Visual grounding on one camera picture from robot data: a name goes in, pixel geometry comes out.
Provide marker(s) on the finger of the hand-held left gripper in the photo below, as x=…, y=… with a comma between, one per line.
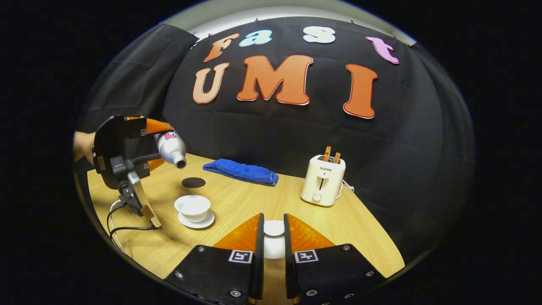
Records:
x=153, y=163
x=156, y=127

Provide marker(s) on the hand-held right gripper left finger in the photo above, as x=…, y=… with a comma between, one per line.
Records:
x=257, y=271

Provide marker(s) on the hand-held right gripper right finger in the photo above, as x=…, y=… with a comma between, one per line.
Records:
x=289, y=271

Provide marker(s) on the silver metal water bottle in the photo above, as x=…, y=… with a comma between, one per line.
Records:
x=171, y=148

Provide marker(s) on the white teacup lid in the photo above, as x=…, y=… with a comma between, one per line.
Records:
x=274, y=245

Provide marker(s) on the dark round coaster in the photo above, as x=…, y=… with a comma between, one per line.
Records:
x=193, y=182

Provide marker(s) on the white teacup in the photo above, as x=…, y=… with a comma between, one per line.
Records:
x=192, y=206

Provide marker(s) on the blue towel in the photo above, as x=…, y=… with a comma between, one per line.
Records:
x=241, y=171

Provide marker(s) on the white toaster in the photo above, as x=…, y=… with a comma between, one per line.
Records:
x=322, y=182

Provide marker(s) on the toast slice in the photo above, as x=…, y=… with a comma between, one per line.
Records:
x=336, y=157
x=327, y=152

